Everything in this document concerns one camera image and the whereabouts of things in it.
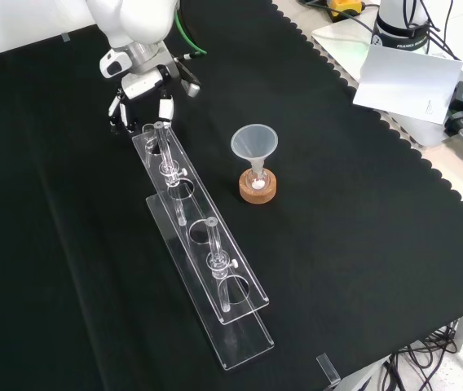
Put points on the pale base board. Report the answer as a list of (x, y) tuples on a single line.
[(337, 38)]

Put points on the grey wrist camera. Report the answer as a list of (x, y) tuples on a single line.
[(190, 83)]

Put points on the translucent plastic funnel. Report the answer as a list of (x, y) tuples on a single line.
[(254, 142)]

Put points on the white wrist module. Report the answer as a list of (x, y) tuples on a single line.
[(114, 64)]

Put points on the clear cloth clip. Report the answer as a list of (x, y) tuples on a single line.
[(328, 368)]

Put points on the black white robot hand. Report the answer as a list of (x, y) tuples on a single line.
[(142, 83)]

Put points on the yellow stop button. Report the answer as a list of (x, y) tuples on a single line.
[(343, 8)]

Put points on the clear acrylic funnel stand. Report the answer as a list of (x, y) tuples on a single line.
[(215, 285)]

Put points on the grey tape piece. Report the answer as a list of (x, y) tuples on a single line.
[(65, 37)]

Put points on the black table cloth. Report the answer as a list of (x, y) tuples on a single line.
[(337, 244)]

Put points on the white paper sheet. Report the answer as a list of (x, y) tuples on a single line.
[(406, 81)]

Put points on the round-bottom glass flask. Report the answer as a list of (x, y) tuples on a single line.
[(257, 183)]

